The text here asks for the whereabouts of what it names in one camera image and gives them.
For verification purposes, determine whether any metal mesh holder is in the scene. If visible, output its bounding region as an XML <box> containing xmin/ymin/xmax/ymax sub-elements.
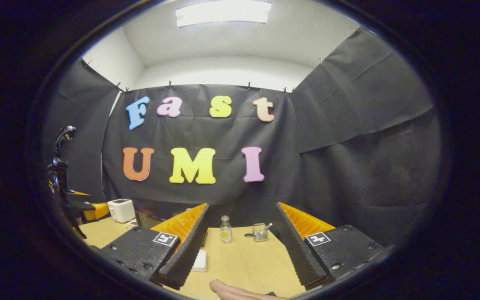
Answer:
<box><xmin>252</xmin><ymin>223</ymin><xmax>269</xmax><ymax>243</ymax></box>

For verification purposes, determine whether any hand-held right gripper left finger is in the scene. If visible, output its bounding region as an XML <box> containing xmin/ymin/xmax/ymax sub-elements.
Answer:
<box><xmin>98</xmin><ymin>203</ymin><xmax>210</xmax><ymax>291</ymax></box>

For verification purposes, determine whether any white rectangular tray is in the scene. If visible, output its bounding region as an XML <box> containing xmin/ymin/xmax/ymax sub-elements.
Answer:
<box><xmin>192</xmin><ymin>248</ymin><xmax>208</xmax><ymax>273</ymax></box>

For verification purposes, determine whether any black electric oven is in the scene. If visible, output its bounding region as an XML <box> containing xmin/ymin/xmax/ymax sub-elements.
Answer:
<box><xmin>135</xmin><ymin>210</ymin><xmax>166</xmax><ymax>230</ymax></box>

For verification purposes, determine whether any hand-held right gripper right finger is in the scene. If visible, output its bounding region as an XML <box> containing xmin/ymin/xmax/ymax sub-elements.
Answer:
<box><xmin>274</xmin><ymin>202</ymin><xmax>386</xmax><ymax>291</ymax></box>

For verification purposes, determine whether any white toaster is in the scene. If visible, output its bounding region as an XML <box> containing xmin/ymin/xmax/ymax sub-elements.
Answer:
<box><xmin>107</xmin><ymin>199</ymin><xmax>136</xmax><ymax>223</ymax></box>

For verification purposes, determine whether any large ceiling light panel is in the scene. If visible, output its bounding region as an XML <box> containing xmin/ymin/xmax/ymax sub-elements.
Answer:
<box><xmin>175</xmin><ymin>0</ymin><xmax>273</xmax><ymax>28</ymax></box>

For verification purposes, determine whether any black backdrop cloth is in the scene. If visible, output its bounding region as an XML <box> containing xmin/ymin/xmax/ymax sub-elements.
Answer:
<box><xmin>42</xmin><ymin>26</ymin><xmax>443</xmax><ymax>246</ymax></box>

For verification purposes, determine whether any clear glass bottle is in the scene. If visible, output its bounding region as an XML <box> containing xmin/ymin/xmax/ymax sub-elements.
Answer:
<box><xmin>220</xmin><ymin>215</ymin><xmax>233</xmax><ymax>244</ymax></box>

